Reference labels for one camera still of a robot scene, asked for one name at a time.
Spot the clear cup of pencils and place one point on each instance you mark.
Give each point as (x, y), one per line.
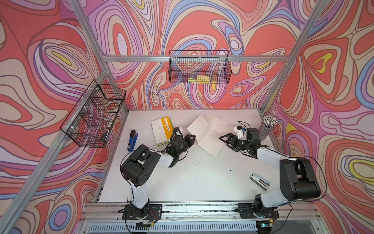
(267, 125)

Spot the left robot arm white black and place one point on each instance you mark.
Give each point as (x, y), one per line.
(138, 167)

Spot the silver grey stapler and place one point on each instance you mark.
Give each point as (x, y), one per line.
(260, 181)

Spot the white lined notebook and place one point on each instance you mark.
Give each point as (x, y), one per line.
(208, 129)

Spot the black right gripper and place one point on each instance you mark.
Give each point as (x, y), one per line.
(230, 136)

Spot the black wire basket left wall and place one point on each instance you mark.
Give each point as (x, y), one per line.
(89, 124)

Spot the black wire basket back wall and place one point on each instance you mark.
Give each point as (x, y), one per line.
(184, 64)

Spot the black wire basket wall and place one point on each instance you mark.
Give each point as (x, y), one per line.
(89, 124)
(184, 64)

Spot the yellow sticky notes pad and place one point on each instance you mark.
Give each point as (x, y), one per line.
(199, 79)

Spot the blue black stapler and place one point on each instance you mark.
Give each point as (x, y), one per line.
(132, 140)

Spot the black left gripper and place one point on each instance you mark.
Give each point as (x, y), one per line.
(187, 139)

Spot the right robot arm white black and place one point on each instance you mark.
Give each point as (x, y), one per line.
(297, 179)

